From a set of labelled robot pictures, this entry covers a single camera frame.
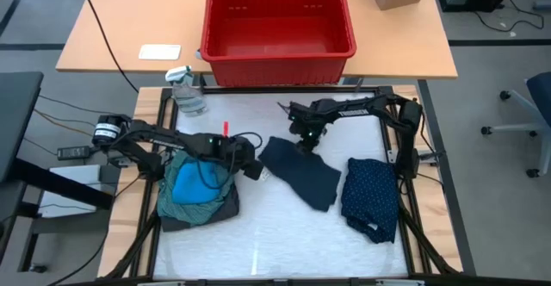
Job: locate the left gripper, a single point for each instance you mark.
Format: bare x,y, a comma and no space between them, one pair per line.
254,169

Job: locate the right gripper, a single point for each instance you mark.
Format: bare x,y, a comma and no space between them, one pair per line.
309,135

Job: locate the plain dark navy garment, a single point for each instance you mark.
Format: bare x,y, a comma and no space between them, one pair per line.
305,174

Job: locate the dark grey trousers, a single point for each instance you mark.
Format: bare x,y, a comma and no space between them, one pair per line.
228,210

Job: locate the bright blue garment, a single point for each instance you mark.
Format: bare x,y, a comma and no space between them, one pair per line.
189,189

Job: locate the red plastic laundry bin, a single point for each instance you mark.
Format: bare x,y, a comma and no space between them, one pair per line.
280,68

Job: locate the teal patterned button shirt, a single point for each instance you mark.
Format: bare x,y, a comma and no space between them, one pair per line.
193,215

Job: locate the navy dotted garment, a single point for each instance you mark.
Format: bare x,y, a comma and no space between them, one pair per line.
370,195

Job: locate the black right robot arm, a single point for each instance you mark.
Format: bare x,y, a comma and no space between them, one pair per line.
374,107

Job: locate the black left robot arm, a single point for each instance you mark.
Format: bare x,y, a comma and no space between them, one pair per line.
150,137

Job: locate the red tag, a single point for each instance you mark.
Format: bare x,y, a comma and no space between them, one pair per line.
225,127

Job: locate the clear spray bottle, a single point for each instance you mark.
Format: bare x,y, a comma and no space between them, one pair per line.
187,94

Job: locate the small grey object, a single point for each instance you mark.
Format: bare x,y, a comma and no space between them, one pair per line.
198,54

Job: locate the white flat phone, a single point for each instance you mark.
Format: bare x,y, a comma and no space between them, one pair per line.
159,52

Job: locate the tan wooden desk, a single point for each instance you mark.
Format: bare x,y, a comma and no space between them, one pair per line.
142,14

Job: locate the blue office chair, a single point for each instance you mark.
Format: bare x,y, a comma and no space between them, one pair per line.
542,101

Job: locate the black side desk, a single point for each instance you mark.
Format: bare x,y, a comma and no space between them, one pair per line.
17,118

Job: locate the grey floor box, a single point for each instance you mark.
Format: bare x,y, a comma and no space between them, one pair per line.
542,6

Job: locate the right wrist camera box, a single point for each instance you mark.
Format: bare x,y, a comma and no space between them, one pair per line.
307,111

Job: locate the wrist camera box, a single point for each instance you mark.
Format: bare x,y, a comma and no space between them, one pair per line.
232,150
307,111

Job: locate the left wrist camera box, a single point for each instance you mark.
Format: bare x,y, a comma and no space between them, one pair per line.
232,150

